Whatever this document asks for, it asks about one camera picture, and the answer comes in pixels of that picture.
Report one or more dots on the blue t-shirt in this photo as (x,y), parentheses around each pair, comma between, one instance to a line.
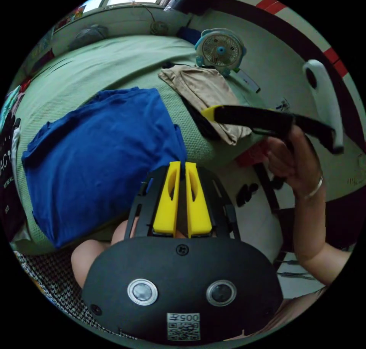
(100,154)

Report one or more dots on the person's right hand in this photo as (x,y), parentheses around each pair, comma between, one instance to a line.
(303,166)

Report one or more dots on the person's right forearm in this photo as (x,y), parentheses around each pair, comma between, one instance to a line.
(311,229)

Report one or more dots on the small light blue fan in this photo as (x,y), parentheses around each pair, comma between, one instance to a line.
(220,51)

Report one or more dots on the beige garment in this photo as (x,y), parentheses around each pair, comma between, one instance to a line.
(200,89)

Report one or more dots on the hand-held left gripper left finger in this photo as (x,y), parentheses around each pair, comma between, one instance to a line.
(165,209)

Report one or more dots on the bed with green woven mat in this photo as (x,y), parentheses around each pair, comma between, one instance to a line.
(94,66)

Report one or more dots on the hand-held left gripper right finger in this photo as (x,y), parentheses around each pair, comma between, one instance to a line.
(198,211)

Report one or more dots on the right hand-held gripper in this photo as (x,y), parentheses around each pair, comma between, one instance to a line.
(266,119)

